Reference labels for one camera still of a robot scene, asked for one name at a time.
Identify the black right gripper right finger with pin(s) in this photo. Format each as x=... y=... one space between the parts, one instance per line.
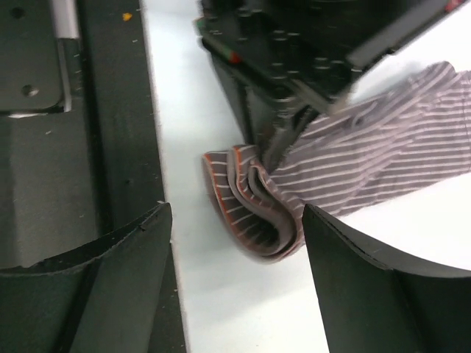
x=376 y=298

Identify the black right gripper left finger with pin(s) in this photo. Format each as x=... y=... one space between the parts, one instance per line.
x=99 y=297

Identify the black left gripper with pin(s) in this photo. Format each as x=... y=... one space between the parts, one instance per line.
x=317 y=49

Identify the grey striped underwear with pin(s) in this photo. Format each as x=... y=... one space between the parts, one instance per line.
x=397 y=142

